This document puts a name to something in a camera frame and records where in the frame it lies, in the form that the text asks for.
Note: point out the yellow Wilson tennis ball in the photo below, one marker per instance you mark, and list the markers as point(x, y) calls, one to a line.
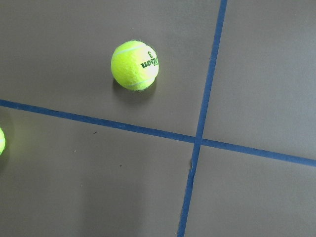
point(134, 65)

